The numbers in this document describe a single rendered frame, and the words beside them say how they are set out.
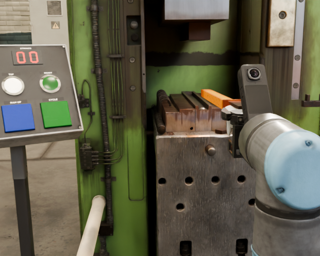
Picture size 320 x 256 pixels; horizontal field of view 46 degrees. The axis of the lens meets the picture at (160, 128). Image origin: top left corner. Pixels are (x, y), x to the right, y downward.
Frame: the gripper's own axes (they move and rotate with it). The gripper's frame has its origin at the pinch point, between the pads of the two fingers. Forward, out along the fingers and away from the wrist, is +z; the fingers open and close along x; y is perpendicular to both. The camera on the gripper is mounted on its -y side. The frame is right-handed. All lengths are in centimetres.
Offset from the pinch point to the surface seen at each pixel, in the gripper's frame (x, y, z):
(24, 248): -59, 50, 31
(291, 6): 32, -25, 54
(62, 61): -43, -8, 35
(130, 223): -26, 54, 55
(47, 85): -47, -2, 29
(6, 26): -259, -42, 628
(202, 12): -0.7, -22.1, 42.1
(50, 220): -88, 109, 170
